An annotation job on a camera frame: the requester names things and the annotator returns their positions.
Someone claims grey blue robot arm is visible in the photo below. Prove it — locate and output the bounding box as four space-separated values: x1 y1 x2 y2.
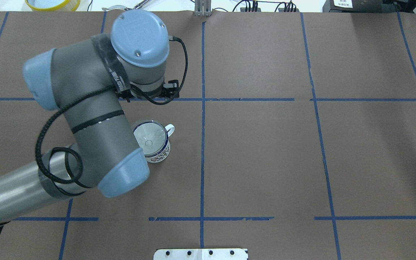
0 9 183 228

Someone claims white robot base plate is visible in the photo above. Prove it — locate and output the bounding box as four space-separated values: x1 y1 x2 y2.
153 248 249 260

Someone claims yellow tape roll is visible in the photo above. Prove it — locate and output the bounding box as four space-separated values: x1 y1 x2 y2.
25 0 81 12

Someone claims white enamel cup blue rim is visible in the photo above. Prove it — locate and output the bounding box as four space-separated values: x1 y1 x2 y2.
145 124 175 163

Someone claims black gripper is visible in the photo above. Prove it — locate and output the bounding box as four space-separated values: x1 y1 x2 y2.
121 80 179 102

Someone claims clear plastic funnel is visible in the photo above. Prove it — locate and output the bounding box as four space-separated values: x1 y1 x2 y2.
131 118 168 157

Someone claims grey aluminium frame post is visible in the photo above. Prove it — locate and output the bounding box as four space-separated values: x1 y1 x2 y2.
193 0 212 17

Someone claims black box with label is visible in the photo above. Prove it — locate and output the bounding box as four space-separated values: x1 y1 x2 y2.
322 0 383 13

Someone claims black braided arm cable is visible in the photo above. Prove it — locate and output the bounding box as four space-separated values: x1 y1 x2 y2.
0 35 189 260

